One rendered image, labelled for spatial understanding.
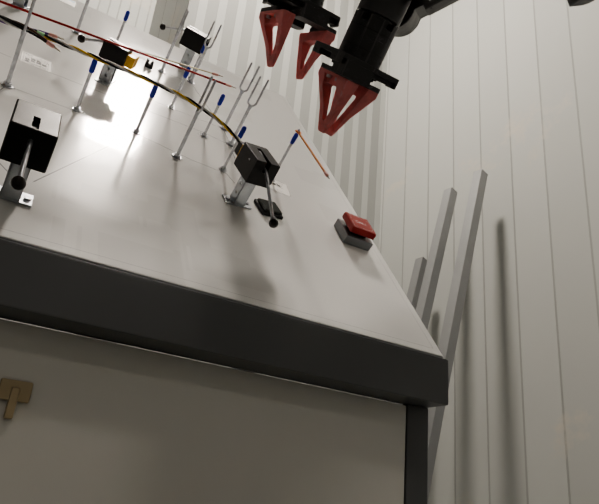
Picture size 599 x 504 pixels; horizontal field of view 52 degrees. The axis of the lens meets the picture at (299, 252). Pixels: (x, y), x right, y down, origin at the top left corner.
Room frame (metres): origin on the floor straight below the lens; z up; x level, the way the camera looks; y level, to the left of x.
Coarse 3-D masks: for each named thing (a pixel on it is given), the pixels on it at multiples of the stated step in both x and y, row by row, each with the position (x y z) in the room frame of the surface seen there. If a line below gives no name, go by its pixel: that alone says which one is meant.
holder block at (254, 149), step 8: (248, 144) 0.79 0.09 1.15; (240, 152) 0.80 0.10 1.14; (248, 152) 0.78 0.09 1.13; (256, 152) 0.78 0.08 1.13; (264, 152) 0.80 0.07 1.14; (240, 160) 0.80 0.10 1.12; (248, 160) 0.78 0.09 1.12; (256, 160) 0.77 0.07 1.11; (264, 160) 0.78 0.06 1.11; (272, 160) 0.79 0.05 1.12; (240, 168) 0.80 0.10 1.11; (248, 168) 0.78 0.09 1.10; (256, 168) 0.78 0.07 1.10; (272, 168) 0.79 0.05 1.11; (248, 176) 0.79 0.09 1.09; (256, 176) 0.79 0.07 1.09; (264, 176) 0.79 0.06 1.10; (272, 176) 0.80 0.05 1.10; (256, 184) 0.80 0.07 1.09; (264, 184) 0.81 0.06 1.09
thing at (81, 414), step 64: (0, 320) 0.60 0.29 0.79; (0, 384) 0.60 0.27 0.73; (64, 384) 0.64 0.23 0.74; (128, 384) 0.67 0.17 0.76; (192, 384) 0.71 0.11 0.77; (256, 384) 0.75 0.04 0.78; (0, 448) 0.62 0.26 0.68; (64, 448) 0.64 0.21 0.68; (128, 448) 0.68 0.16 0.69; (192, 448) 0.71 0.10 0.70; (256, 448) 0.75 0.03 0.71; (320, 448) 0.80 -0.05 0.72; (384, 448) 0.85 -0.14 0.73
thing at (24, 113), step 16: (16, 112) 0.52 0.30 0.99; (32, 112) 0.53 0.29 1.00; (48, 112) 0.55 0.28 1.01; (16, 128) 0.51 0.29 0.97; (32, 128) 0.52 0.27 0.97; (48, 128) 0.53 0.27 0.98; (16, 144) 0.53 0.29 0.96; (32, 144) 0.53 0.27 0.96; (48, 144) 0.53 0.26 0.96; (16, 160) 0.54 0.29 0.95; (32, 160) 0.54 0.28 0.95; (48, 160) 0.55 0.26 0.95; (16, 176) 0.51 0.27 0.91; (0, 192) 0.59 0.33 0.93; (16, 192) 0.59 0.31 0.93
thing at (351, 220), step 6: (342, 216) 0.96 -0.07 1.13; (348, 216) 0.94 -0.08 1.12; (354, 216) 0.96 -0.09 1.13; (348, 222) 0.94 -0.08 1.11; (354, 222) 0.94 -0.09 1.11; (360, 222) 0.95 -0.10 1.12; (366, 222) 0.97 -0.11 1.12; (348, 228) 0.96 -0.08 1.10; (354, 228) 0.93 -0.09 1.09; (360, 228) 0.93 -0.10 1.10; (366, 228) 0.95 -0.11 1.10; (354, 234) 0.95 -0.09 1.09; (360, 234) 0.94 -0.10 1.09; (366, 234) 0.95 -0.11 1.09; (372, 234) 0.95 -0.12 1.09
